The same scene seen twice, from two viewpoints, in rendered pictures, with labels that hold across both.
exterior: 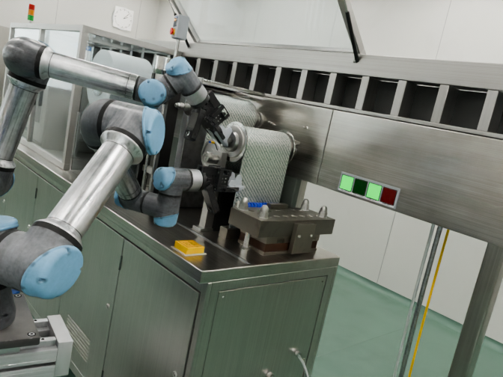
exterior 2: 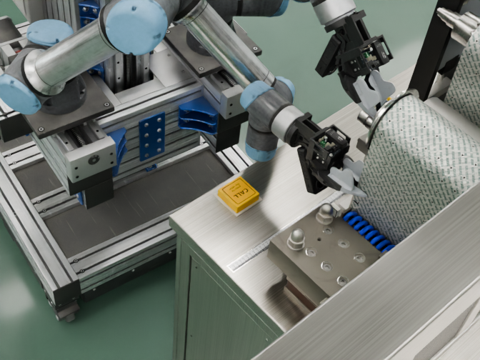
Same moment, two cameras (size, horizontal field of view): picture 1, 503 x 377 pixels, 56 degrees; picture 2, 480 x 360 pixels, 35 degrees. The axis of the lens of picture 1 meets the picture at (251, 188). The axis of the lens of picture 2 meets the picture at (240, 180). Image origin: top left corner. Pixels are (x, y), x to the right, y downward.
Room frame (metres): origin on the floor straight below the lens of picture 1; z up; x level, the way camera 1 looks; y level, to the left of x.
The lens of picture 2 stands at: (1.38, -0.96, 2.26)
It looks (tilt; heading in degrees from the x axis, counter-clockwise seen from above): 49 degrees down; 86
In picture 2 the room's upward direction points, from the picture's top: 7 degrees clockwise
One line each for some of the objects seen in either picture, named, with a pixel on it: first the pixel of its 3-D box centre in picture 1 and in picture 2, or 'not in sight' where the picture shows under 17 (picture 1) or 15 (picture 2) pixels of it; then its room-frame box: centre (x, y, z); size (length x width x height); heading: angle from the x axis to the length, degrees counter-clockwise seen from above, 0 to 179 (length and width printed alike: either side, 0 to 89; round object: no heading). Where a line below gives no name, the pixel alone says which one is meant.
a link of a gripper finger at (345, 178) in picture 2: (237, 182); (348, 179); (1.67, 0.05, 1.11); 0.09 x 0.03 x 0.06; 132
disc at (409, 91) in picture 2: (233, 141); (392, 120); (1.73, 0.10, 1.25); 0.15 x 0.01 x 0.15; 44
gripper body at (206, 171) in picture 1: (212, 179); (318, 144); (1.61, 0.14, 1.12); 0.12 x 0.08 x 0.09; 134
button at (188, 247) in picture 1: (188, 247); (238, 194); (1.46, 0.16, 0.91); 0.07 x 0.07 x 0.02; 44
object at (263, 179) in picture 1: (261, 183); (402, 217); (1.77, -0.03, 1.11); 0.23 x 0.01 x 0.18; 134
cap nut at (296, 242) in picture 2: (263, 211); (297, 237); (1.57, -0.06, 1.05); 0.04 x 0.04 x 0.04
